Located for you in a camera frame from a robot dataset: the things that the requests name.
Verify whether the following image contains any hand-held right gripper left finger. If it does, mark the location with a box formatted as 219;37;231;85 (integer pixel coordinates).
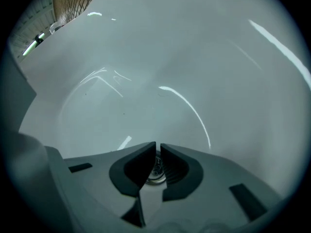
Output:
63;141;156;233

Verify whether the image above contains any ceiling tube light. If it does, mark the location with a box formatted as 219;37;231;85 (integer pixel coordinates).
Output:
22;32;46;56

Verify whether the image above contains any chrome bathtub drain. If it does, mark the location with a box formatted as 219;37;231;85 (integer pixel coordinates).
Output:
145;150;168;186

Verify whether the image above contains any white oval bathtub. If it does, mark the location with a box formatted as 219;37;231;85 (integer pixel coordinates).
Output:
18;0;311;203

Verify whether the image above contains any clear plastic bag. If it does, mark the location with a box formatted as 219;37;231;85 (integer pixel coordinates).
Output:
49;21;62;34

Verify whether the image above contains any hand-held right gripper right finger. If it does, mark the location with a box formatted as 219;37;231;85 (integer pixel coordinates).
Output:
159;143;285;229

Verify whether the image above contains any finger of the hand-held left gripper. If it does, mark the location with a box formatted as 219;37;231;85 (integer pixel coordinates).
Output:
0;40;37;133

